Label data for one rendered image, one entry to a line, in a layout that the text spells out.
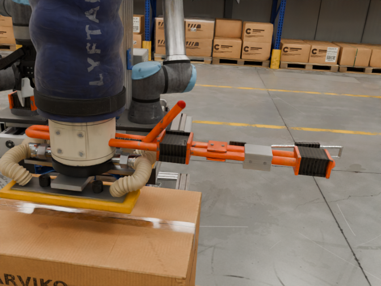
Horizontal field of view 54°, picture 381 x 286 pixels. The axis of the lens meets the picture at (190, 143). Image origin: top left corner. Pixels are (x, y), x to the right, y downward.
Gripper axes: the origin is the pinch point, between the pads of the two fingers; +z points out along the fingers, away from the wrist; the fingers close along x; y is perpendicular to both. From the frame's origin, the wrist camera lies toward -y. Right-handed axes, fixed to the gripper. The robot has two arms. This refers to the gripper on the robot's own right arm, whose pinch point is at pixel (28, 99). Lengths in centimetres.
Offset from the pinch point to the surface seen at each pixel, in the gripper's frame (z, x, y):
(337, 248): 119, 98, 149
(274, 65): 112, 687, 157
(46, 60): -21.8, -36.0, 26.2
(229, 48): 86, 694, 60
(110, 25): -29, -30, 39
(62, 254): 24, -45, 30
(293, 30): 56, 834, 206
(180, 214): 24, -23, 56
